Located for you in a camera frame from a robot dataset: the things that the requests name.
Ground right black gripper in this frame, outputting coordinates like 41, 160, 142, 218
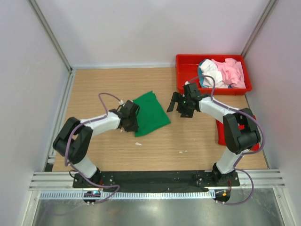
167, 92, 194, 119

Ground green t shirt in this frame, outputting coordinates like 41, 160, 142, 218
133, 91, 171, 137

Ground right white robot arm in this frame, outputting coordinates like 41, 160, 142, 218
167, 82, 261, 186

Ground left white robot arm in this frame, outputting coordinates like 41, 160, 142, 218
53, 100, 140, 188

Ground red plastic bin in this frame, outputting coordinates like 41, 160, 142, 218
176, 54, 253, 96

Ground white t shirt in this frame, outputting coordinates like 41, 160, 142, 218
198, 59, 229, 89

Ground folded red t shirt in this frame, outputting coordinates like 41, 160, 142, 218
216, 120, 260, 152

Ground pink t shirt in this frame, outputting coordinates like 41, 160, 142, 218
212, 58, 246, 89

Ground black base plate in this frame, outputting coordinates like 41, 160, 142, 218
72, 170, 240, 189

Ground front aluminium rail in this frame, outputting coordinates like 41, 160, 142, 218
29, 169, 285, 190

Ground slotted cable duct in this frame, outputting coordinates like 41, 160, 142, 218
40, 190, 215, 200

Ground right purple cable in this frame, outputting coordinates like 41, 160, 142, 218
187, 75, 265, 205

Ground right aluminium frame post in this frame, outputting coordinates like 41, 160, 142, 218
241, 0, 279, 58

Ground aluminium frame post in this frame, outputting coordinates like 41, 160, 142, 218
27, 0, 72, 73
241, 0, 279, 58

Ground left aluminium frame post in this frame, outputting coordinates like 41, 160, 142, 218
27, 0, 72, 73

